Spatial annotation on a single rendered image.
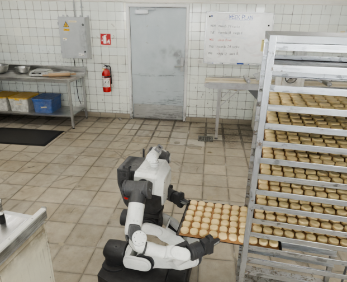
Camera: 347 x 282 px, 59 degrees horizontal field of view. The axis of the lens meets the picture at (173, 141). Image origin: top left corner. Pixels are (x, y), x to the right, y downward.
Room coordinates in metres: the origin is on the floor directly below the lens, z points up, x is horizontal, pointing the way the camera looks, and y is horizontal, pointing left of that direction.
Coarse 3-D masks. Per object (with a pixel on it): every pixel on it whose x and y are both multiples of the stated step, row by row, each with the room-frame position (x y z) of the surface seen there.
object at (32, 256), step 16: (0, 224) 1.34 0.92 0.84; (16, 224) 1.34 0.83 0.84; (0, 240) 1.22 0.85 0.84; (32, 240) 1.26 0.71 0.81; (16, 256) 1.15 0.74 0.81; (32, 256) 1.24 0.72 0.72; (48, 256) 1.35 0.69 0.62; (0, 272) 1.04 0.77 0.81; (16, 272) 1.13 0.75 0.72; (32, 272) 1.22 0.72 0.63; (48, 272) 1.33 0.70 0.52
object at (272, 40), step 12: (276, 36) 1.34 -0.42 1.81; (264, 84) 1.35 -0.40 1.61; (264, 96) 1.35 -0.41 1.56; (264, 108) 1.35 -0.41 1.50; (264, 120) 1.34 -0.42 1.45; (252, 180) 1.35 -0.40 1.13; (252, 192) 1.35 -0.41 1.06; (252, 204) 1.34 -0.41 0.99; (252, 216) 1.34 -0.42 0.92; (240, 264) 1.36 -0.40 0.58; (240, 276) 1.35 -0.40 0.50
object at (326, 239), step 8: (256, 224) 1.45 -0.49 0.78; (256, 232) 1.39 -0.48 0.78; (264, 232) 1.39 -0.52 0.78; (272, 232) 1.40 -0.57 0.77; (280, 232) 1.38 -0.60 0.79; (288, 232) 1.38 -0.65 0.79; (296, 232) 1.38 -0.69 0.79; (304, 232) 1.41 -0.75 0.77; (312, 232) 1.39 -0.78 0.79; (312, 240) 1.33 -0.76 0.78; (320, 240) 1.32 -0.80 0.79; (328, 240) 1.34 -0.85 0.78; (336, 240) 1.32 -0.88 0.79; (344, 240) 1.32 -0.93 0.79
